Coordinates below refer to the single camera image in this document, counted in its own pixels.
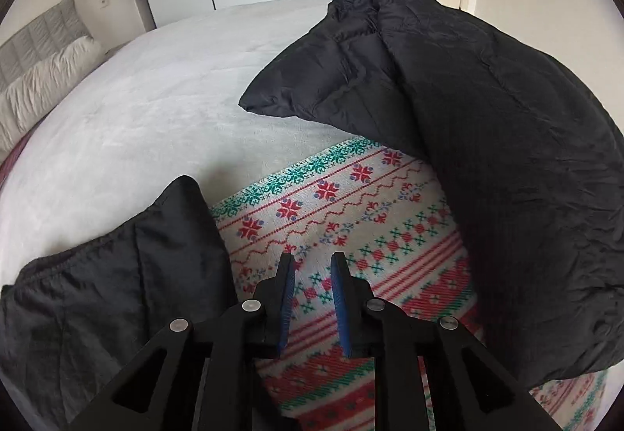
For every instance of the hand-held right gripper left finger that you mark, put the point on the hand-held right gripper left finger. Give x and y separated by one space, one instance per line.
286 299

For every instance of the black padded jacket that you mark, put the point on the black padded jacket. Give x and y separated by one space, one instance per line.
487 119

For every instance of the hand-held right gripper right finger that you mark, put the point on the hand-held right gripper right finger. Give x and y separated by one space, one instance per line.
341 304

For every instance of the grey quilted headboard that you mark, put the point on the grey quilted headboard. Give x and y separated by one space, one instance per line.
39 34

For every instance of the red green patterned blanket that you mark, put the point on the red green patterned blanket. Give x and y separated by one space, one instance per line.
370 226

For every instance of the beige pillow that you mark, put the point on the beige pillow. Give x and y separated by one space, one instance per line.
44 85

